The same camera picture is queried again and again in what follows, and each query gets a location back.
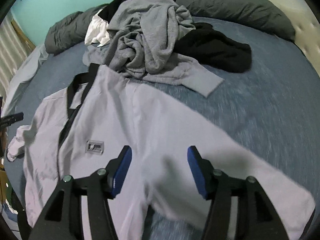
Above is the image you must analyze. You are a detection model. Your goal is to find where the light lilac zip jacket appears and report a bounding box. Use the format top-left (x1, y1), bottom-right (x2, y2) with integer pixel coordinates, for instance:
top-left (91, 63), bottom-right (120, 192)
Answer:
top-left (7, 66), bottom-right (315, 239)

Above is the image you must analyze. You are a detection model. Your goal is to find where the light grey blanket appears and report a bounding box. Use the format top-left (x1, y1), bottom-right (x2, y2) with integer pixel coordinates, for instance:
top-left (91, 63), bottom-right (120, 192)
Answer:
top-left (1, 44), bottom-right (49, 117)

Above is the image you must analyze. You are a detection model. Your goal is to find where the striped beige curtain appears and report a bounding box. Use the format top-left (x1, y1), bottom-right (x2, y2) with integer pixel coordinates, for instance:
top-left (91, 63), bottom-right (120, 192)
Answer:
top-left (0, 15), bottom-right (29, 100)

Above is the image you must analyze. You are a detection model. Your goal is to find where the dark grey rolled duvet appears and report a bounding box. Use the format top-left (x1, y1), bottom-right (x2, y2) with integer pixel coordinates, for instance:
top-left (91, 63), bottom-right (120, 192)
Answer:
top-left (44, 0), bottom-right (296, 55)

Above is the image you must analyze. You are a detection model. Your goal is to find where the blue patterned bed sheet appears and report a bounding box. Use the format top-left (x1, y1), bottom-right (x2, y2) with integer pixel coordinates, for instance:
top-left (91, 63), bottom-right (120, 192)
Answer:
top-left (8, 17), bottom-right (319, 239)

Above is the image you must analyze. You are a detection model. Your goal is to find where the white garment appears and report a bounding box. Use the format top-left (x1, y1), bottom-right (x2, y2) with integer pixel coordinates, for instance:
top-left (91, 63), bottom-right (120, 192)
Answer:
top-left (84, 0), bottom-right (126, 47)

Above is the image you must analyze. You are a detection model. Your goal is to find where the grey sweatshirt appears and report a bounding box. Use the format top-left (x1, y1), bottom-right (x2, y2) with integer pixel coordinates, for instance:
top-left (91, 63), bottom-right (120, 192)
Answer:
top-left (82, 0), bottom-right (223, 97)

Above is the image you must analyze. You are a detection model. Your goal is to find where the black garment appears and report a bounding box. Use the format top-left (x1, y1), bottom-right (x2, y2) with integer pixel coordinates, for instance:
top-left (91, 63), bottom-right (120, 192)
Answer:
top-left (100, 0), bottom-right (253, 74)

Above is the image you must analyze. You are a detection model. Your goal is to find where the cream tufted headboard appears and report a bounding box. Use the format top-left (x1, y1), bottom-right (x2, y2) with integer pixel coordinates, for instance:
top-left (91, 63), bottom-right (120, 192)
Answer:
top-left (269, 0), bottom-right (319, 72)

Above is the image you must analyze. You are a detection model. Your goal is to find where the wooden frame by wall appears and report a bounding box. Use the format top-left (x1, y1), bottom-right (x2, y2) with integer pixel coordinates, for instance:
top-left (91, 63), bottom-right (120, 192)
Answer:
top-left (11, 20), bottom-right (36, 53)

